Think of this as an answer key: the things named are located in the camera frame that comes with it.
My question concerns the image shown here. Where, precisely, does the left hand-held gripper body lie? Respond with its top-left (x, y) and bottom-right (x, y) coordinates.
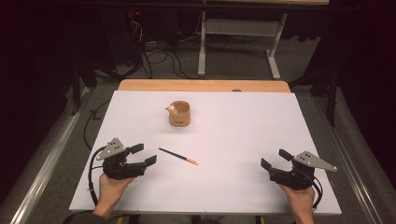
top-left (95, 137), bottom-right (148, 181)

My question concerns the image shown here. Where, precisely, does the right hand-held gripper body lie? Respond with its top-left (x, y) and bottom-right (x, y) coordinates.
top-left (268, 150), bottom-right (338, 191)

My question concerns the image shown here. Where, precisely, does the dark chopstick with patterned end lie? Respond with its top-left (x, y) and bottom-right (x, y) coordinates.
top-left (158, 147), bottom-right (200, 166)

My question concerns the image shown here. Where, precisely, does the wooden cup with animal figure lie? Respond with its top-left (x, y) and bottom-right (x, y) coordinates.
top-left (165, 100), bottom-right (191, 127)

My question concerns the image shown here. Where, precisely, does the person's right hand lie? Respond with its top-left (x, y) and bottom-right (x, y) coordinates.
top-left (278, 183), bottom-right (317, 217)

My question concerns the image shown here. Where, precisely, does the person's left hand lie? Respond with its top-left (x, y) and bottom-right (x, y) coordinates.
top-left (98, 172), bottom-right (135, 217)

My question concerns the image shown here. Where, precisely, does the white table board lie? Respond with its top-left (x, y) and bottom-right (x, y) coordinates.
top-left (68, 90), bottom-right (343, 217)

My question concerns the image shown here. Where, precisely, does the black metal stand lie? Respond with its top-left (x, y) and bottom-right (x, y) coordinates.
top-left (70, 58), bottom-right (98, 117)
top-left (289, 66), bottom-right (341, 128)

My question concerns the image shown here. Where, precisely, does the wooden table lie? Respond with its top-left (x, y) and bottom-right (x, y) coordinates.
top-left (118, 78), bottom-right (291, 93)

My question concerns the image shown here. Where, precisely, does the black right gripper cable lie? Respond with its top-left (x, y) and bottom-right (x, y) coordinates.
top-left (306, 175), bottom-right (324, 210)

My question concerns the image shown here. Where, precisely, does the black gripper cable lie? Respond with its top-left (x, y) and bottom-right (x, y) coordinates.
top-left (306, 175), bottom-right (324, 210)
top-left (87, 146), bottom-right (107, 207)

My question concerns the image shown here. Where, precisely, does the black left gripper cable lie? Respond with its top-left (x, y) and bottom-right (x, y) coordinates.
top-left (87, 146), bottom-right (107, 207)

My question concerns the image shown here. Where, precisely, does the black floor cable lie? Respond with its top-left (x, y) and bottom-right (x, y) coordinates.
top-left (82, 98), bottom-right (112, 152)

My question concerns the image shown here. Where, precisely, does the metal floor rail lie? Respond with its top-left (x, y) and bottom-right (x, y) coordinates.
top-left (312, 95), bottom-right (387, 224)
top-left (8, 86), bottom-right (94, 224)

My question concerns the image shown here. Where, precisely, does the tangle of floor cables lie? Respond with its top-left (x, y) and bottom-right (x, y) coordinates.
top-left (124, 18), bottom-right (204, 80)

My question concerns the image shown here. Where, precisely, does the white metal desk frame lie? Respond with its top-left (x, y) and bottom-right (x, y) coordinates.
top-left (197, 10), bottom-right (289, 80)

